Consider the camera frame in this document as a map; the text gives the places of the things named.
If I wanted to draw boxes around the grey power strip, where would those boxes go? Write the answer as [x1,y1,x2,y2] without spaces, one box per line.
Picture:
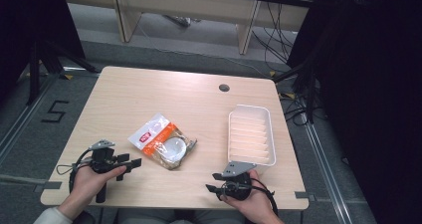
[161,14,202,29]

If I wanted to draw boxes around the black tripod stand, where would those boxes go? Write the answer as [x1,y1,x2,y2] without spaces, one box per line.
[25,39,102,107]

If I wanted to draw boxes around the person's left hand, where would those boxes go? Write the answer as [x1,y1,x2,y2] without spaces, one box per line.
[68,163,127,212]

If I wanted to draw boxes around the black metal stand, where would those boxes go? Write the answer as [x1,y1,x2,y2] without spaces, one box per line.
[273,60,320,124]

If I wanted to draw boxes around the dark curtain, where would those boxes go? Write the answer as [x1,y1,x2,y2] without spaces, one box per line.
[286,0,422,224]
[0,0,87,101]

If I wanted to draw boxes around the right hand-held gripper black cable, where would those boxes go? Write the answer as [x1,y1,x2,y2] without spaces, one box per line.
[251,177,281,217]

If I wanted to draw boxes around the white plastic ribbed tray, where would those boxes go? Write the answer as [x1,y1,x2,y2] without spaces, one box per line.
[227,104,278,168]

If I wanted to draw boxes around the clear packet with orange label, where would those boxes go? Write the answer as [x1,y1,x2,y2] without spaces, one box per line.
[127,112,199,171]

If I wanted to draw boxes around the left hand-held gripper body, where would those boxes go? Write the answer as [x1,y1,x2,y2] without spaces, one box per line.
[89,138,117,204]

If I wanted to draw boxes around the black floor cables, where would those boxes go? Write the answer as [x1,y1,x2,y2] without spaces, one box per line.
[279,90,328,127]

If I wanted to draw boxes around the hand-held gripper black cable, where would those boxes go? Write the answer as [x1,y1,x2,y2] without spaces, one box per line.
[55,148,96,194]
[251,177,281,217]

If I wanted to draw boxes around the grey tape strip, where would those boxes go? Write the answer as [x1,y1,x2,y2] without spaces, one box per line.
[294,191,317,202]
[33,181,63,194]

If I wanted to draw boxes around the person's right hand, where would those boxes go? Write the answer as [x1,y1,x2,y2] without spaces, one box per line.
[219,168,281,224]

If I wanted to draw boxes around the hanging black cables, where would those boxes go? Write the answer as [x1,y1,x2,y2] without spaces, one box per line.
[251,0,297,75]

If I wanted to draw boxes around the left hand-held gripper black cable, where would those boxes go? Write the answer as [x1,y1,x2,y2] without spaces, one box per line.
[55,148,96,194]

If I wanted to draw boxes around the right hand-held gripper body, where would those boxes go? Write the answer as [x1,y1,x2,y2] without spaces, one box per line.
[217,161,258,202]

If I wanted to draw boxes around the light wooden desk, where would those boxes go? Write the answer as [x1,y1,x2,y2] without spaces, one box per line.
[60,0,320,56]

